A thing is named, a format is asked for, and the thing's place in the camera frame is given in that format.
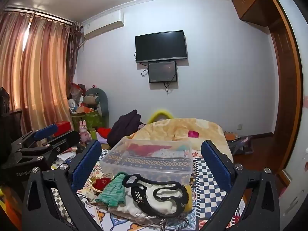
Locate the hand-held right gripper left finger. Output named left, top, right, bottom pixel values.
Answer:
left=22, top=140, right=104, bottom=231

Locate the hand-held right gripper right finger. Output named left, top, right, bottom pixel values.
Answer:
left=200, top=140, right=281, bottom=231

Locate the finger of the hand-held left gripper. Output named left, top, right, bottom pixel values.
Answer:
left=17, top=130, right=81, bottom=160
left=11, top=124, right=59, bottom=151

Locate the green knit glove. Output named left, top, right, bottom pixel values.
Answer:
left=95, top=172, right=128, bottom=208

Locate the clear plastic storage box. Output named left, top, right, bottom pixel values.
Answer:
left=99, top=135, right=193, bottom=186

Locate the white black-trimmed underwear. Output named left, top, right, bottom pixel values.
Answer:
left=108, top=174, right=190, bottom=222

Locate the red box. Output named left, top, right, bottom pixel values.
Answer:
left=54, top=121, right=72, bottom=132

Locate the pink bunny toy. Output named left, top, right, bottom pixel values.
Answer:
left=79, top=120, right=92, bottom=143

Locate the grey pink floor clutter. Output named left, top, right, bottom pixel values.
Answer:
left=223, top=130, right=254, bottom=155

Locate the green shopping bag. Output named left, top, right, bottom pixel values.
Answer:
left=71, top=110, right=107, bottom=133

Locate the black mesh chair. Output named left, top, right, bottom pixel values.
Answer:
left=0, top=87, right=23, bottom=158

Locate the yellow cloth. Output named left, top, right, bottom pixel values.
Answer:
left=185, top=185, right=194, bottom=210

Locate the pile of household clutter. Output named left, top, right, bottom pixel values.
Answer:
left=68, top=82, right=87, bottom=114

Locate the dark jacket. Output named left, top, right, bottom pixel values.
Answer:
left=106, top=109, right=145, bottom=149

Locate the yellow quilt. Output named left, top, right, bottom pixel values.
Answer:
left=127, top=117, right=234, bottom=165

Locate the orange striped curtain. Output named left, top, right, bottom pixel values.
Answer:
left=0, top=7, right=84, bottom=136

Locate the red cloth in box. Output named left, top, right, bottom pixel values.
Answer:
left=127, top=144, right=171, bottom=158

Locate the yellow plush hoop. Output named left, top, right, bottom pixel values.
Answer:
left=147, top=109, right=174, bottom=125

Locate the white air conditioner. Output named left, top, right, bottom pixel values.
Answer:
left=81, top=10, right=125, bottom=40

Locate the wooden overhead cabinet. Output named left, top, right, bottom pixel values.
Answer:
left=231, top=0, right=275, bottom=27

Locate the red pouch with gold ring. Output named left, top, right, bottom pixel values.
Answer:
left=91, top=177, right=113, bottom=193

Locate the bead chain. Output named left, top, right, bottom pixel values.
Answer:
left=135, top=216, right=194, bottom=231

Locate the small black wall monitor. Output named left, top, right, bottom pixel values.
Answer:
left=148, top=61, right=178, bottom=84

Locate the wooden door frame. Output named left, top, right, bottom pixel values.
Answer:
left=267, top=0, right=304, bottom=181

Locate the black wall television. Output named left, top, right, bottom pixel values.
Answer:
left=135, top=30, right=188, bottom=63

